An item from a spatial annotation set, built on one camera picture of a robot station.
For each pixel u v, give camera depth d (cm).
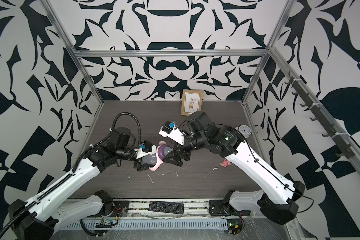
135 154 61
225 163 87
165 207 74
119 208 73
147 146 56
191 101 108
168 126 49
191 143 49
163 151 58
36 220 38
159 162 59
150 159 68
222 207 74
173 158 49
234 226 71
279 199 38
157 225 78
